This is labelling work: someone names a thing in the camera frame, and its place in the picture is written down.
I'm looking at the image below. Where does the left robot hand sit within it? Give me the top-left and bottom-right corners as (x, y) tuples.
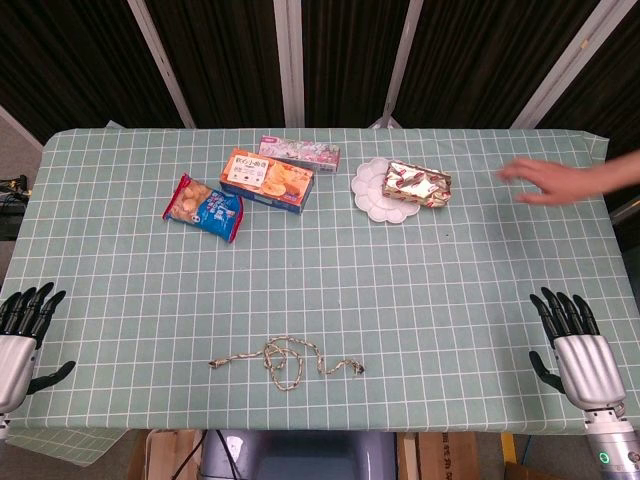
(0, 281), (77, 414)

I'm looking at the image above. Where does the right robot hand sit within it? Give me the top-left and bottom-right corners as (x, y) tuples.
(528, 286), (627, 412)

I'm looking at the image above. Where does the person's hand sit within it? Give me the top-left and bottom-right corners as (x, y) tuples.
(496, 156), (579, 206)

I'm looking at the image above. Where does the beige braided rope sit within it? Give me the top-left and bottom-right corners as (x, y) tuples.
(208, 336), (367, 394)

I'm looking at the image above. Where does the person's forearm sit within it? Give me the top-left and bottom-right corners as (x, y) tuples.
(574, 147), (640, 200)

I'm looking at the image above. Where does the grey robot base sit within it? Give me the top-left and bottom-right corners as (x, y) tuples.
(199, 429), (399, 480)

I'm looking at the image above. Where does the gold foil package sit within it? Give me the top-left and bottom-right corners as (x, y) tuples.
(382, 160), (454, 209)

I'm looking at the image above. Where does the brown cardboard box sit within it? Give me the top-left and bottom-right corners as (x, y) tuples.
(417, 432), (482, 480)
(127, 429), (202, 480)

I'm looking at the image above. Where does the white flower-shaped palette plate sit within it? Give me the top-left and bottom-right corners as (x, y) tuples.
(350, 157), (424, 223)

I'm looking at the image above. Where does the light wooden slat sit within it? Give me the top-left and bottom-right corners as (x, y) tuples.
(397, 432), (419, 480)

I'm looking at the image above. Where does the green checked tablecloth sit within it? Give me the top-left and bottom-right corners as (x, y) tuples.
(0, 127), (637, 437)

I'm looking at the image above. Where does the pink white long box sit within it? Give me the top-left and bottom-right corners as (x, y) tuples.
(257, 134), (343, 175)

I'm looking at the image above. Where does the blue snack bag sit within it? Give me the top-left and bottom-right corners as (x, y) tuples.
(161, 173), (246, 244)

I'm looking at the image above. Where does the orange cookie box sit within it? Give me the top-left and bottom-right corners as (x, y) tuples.
(219, 147), (316, 215)

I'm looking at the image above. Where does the white frame post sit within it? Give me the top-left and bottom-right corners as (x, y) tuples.
(369, 0), (425, 129)
(126, 0), (196, 129)
(512, 0), (629, 129)
(273, 0), (307, 127)

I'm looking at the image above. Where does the black equipment with cables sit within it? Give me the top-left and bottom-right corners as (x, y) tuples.
(0, 174), (32, 242)

